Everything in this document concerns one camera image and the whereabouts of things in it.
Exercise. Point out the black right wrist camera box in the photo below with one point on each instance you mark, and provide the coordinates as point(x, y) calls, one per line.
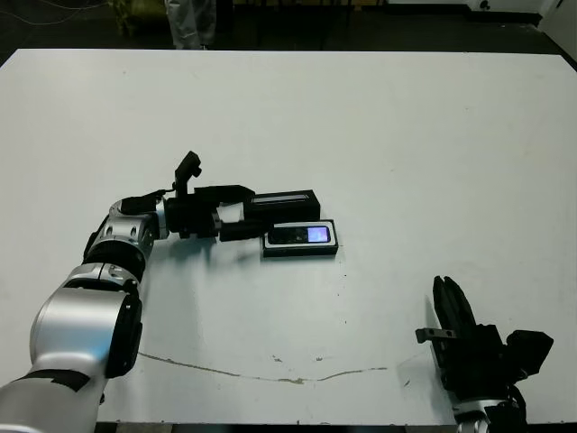
point(529, 352)

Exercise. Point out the black box lid with strip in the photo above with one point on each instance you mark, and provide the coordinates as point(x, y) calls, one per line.
point(288, 207)

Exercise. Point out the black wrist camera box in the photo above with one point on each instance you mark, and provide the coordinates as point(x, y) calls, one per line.
point(529, 352)
point(187, 173)

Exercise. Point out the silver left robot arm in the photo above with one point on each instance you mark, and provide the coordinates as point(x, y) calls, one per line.
point(90, 315)

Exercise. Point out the yellow green bag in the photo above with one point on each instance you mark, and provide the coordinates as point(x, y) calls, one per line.
point(135, 15)

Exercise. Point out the person in grey trousers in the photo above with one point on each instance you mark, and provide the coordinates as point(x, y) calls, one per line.
point(189, 22)

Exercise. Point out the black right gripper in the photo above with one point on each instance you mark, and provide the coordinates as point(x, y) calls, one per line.
point(478, 361)

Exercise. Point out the black metal chair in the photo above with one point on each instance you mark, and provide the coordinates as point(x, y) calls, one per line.
point(257, 22)

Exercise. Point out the black box base white liner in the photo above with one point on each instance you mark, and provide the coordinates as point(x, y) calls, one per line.
point(297, 251)

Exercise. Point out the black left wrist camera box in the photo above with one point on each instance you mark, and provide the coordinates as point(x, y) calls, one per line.
point(187, 173)

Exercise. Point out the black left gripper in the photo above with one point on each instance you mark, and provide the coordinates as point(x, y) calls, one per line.
point(189, 221)

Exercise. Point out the small black wall fixture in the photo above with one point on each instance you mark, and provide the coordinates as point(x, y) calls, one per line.
point(484, 5)

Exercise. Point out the white cabinet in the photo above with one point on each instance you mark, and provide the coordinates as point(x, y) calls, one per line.
point(561, 36)

